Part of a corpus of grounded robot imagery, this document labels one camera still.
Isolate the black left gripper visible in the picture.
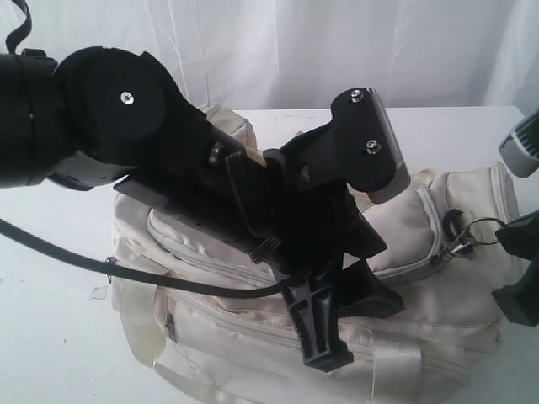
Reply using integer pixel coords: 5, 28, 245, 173
248, 125, 405, 371

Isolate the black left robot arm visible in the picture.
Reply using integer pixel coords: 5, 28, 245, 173
1, 47, 407, 372

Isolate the white backdrop curtain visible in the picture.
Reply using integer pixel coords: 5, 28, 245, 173
24, 1, 538, 113

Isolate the cream fabric duffel bag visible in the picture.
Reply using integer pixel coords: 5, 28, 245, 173
104, 103, 523, 404

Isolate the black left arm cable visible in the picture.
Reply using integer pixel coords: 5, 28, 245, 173
0, 0, 291, 299

